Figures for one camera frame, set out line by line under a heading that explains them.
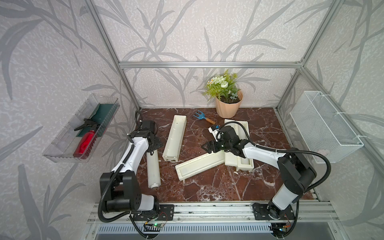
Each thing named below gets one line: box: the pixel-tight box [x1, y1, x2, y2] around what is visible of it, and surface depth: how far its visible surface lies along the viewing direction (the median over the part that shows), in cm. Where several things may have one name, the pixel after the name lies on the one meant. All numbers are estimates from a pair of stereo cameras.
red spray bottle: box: [73, 130, 98, 160], surface depth 59 cm
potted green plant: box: [203, 69, 244, 119], surface depth 104 cm
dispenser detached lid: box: [175, 150, 225, 181], surface depth 91 cm
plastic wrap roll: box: [146, 149, 161, 190], surface depth 86 cm
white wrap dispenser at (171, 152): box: [162, 115, 187, 162], surface depth 102 cm
